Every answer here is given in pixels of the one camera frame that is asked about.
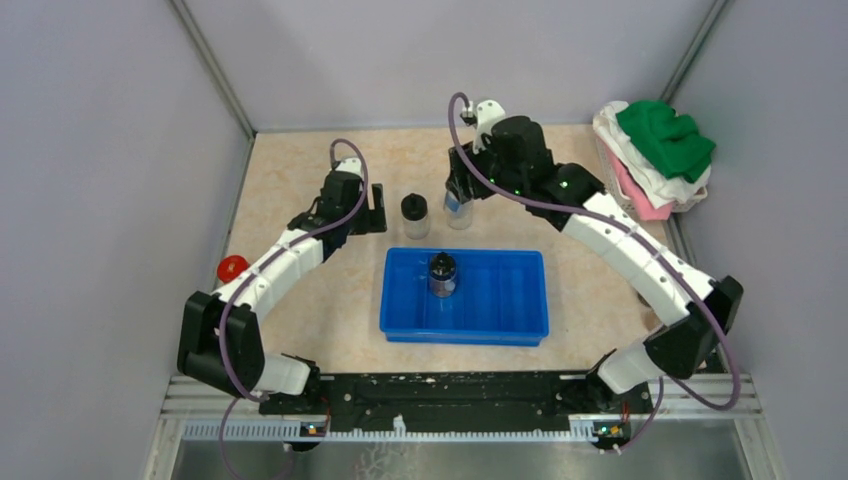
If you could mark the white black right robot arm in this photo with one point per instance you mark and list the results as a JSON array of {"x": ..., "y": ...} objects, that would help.
[{"x": 509, "y": 157}]

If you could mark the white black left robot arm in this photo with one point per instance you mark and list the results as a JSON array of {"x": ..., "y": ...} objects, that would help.
[{"x": 220, "y": 342}]

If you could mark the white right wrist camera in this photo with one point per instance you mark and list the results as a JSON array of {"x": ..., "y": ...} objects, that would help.
[{"x": 487, "y": 116}]

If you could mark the white laundry basket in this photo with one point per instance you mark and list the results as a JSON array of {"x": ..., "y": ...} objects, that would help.
[{"x": 624, "y": 202}]

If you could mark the aluminium frame rail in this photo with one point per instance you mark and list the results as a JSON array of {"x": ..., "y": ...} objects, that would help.
[{"x": 194, "y": 411}]

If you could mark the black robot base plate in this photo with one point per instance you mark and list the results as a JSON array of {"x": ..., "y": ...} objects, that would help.
[{"x": 559, "y": 391}]

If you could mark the red cap brown sauce bottle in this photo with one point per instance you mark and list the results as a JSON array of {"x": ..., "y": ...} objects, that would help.
[{"x": 231, "y": 267}]

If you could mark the white cloth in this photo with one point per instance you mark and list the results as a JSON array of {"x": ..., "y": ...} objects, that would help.
[{"x": 658, "y": 191}]

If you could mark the blue plastic divided bin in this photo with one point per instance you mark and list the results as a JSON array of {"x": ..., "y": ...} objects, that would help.
[{"x": 500, "y": 298}]

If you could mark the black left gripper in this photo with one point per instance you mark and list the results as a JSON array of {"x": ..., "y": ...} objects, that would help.
[{"x": 373, "y": 219}]

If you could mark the black pourer cap grain jar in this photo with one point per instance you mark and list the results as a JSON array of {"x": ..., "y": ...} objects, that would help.
[{"x": 415, "y": 216}]

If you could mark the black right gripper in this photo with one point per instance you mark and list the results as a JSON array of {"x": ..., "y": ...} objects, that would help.
[{"x": 460, "y": 168}]

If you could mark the green cloth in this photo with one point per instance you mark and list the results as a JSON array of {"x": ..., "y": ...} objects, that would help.
[{"x": 670, "y": 142}]

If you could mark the pink cloth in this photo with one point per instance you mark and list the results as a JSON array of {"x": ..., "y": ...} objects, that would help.
[{"x": 638, "y": 199}]

